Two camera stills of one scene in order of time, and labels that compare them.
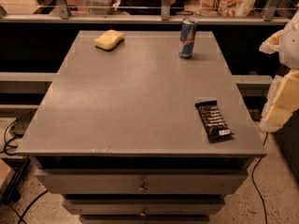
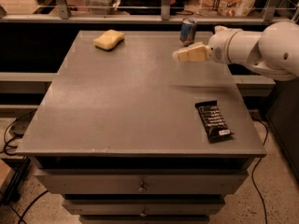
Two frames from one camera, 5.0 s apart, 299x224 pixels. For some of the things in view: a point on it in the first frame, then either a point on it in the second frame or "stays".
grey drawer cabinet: (119, 137) stays
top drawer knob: (142, 189) stays
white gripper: (290, 49) → (219, 46)
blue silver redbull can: (187, 36) stays
